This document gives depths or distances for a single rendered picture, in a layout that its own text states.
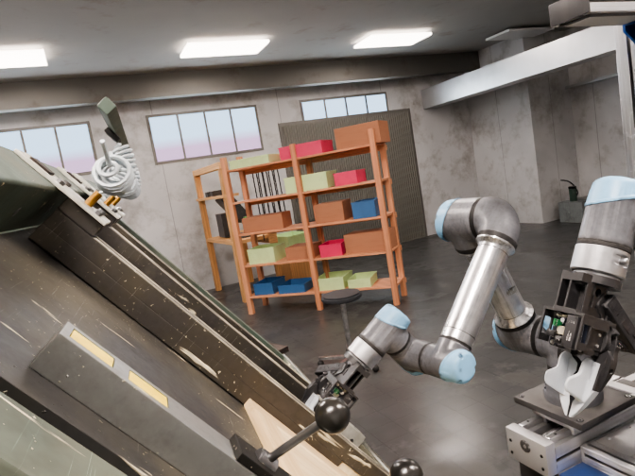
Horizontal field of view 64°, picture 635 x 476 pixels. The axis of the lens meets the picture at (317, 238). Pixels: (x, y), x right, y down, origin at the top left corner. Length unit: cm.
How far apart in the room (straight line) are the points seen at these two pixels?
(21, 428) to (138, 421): 24
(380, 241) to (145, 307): 550
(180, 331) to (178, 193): 856
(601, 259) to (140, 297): 78
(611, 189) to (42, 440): 78
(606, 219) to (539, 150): 1073
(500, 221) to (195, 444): 93
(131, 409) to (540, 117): 1138
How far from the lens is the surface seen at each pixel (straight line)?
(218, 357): 105
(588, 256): 85
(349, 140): 641
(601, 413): 157
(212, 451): 57
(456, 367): 116
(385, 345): 121
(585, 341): 83
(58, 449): 33
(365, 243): 646
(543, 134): 1172
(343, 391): 120
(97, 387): 54
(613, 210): 86
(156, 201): 949
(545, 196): 1167
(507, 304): 153
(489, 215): 130
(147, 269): 143
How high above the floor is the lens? 176
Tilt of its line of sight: 7 degrees down
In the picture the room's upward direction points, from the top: 10 degrees counter-clockwise
